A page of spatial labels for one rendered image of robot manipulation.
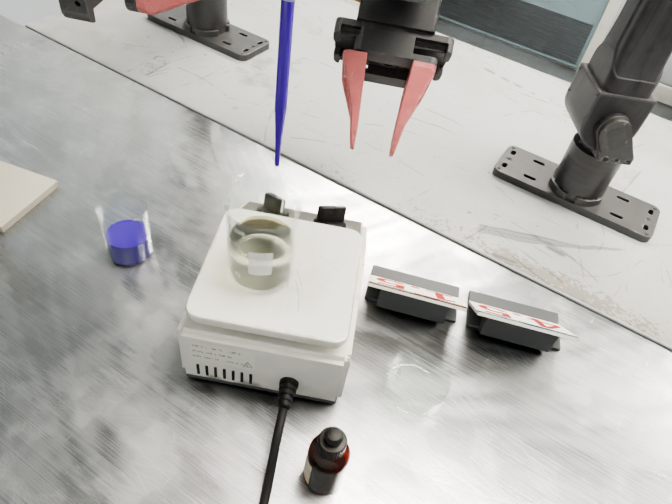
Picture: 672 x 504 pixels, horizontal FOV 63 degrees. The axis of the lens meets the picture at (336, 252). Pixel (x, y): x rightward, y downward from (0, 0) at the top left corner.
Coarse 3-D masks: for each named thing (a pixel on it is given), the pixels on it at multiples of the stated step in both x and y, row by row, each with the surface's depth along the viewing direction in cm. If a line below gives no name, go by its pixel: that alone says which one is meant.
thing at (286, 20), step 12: (288, 12) 28; (288, 24) 29; (288, 36) 29; (288, 48) 30; (288, 60) 30; (288, 72) 31; (276, 84) 31; (288, 84) 31; (276, 96) 32; (276, 108) 32; (276, 120) 33; (276, 132) 34; (276, 144) 34; (276, 156) 35
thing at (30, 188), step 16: (0, 176) 57; (16, 176) 58; (32, 176) 58; (0, 192) 56; (16, 192) 56; (32, 192) 56; (48, 192) 57; (0, 208) 54; (16, 208) 55; (32, 208) 56; (0, 224) 53
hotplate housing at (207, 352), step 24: (360, 264) 47; (360, 288) 45; (192, 336) 40; (216, 336) 40; (240, 336) 40; (264, 336) 40; (192, 360) 42; (216, 360) 42; (240, 360) 41; (264, 360) 41; (288, 360) 40; (312, 360) 40; (336, 360) 40; (240, 384) 44; (264, 384) 43; (288, 384) 42; (312, 384) 42; (336, 384) 42; (288, 408) 41
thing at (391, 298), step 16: (384, 272) 55; (400, 272) 56; (368, 288) 54; (384, 288) 49; (432, 288) 55; (448, 288) 55; (384, 304) 52; (400, 304) 51; (416, 304) 51; (432, 304) 50; (448, 304) 49; (432, 320) 52; (448, 320) 52
